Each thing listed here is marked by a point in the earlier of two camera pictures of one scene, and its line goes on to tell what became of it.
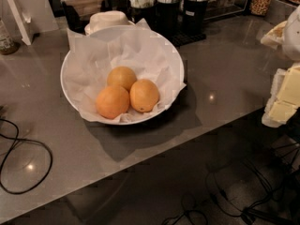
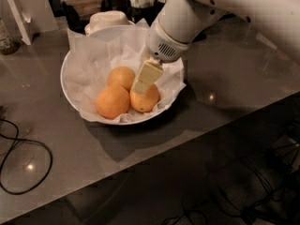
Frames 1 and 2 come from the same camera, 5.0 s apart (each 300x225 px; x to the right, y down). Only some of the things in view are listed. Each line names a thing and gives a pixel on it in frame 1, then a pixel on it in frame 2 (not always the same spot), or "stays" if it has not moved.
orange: x=112 y=101 stays
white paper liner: x=149 y=53 stays
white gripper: x=292 y=37 -> x=161 y=44
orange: x=143 y=96 stays
